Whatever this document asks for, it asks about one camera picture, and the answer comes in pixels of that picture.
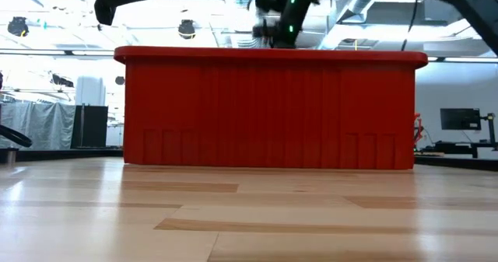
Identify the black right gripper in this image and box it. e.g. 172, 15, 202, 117
251, 17, 297, 50

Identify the red plastic bin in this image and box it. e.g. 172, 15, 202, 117
114, 46, 429, 171

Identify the white cylinder tank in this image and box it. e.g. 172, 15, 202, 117
75, 76, 107, 107

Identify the black ceiling fixture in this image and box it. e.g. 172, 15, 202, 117
7, 16, 30, 38

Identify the black cabinet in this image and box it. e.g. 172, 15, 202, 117
70, 105, 110, 149

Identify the grey fabric cover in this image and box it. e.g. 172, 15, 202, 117
0, 101, 77, 151

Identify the red gripper tool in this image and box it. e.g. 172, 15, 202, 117
413, 113, 425, 147

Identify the black desk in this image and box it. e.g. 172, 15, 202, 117
422, 139, 498, 159

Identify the black ceiling dome camera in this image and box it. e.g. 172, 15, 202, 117
177, 19, 196, 40

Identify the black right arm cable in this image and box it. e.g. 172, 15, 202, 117
400, 0, 424, 52

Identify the black aluminium frame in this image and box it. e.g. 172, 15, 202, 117
413, 155, 498, 168
15, 148, 125, 163

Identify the black curved hose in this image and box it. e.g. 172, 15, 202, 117
0, 124, 33, 148

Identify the grey metal post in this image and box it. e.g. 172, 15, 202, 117
0, 147, 19, 165

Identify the black wall monitor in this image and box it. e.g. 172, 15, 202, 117
440, 108, 482, 131

